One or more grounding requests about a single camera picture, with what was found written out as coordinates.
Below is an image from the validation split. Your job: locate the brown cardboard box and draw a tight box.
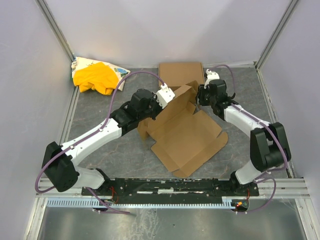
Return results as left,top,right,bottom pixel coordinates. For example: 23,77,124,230
137,81,228,178
158,62,204,90

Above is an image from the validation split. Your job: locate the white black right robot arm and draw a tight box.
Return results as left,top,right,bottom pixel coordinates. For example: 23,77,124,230
196,79,292,185

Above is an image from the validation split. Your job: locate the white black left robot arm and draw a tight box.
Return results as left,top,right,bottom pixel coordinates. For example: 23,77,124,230
41,86,175,192

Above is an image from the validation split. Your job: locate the folded brown cardboard box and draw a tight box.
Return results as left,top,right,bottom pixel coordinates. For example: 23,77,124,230
158,62,204,90

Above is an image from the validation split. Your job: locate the yellow cloth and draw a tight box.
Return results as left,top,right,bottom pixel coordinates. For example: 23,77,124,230
73,62,119,95

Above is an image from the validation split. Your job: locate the white patterned cloth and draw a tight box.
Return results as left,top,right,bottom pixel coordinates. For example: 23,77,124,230
71,57,130,83

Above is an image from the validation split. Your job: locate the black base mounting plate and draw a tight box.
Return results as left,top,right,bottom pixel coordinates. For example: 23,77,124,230
93,178,259,203

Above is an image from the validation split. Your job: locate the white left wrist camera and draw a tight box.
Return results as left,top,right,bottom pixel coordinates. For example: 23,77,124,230
156,84,175,109

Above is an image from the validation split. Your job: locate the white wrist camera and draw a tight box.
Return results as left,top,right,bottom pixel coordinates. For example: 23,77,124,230
156,84,175,109
204,69,220,89

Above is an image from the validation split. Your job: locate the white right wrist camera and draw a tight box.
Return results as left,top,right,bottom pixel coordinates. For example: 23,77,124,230
204,69,220,89

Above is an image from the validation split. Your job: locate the light blue slotted cable duct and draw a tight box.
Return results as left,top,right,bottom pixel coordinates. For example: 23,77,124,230
46,194,236,210

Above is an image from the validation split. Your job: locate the left aluminium frame post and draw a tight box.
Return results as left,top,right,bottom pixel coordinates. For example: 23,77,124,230
35,0,76,62

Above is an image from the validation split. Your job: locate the aluminium frame post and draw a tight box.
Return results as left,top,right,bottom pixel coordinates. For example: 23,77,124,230
254,0,300,71
35,0,76,62

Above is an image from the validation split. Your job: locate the aluminium front rail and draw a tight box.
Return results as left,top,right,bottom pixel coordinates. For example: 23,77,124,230
35,178,311,199

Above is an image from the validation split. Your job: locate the right aluminium frame post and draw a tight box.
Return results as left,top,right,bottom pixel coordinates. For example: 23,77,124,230
254,0,300,71

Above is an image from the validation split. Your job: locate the right aluminium floor rail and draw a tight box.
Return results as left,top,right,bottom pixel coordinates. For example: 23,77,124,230
256,69,316,240

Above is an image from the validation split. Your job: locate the aluminium floor rail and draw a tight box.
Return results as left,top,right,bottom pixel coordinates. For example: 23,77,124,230
22,87,80,240
256,69,316,240

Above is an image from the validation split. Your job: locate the left aluminium floor rail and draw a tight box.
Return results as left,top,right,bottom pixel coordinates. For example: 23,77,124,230
22,87,80,240

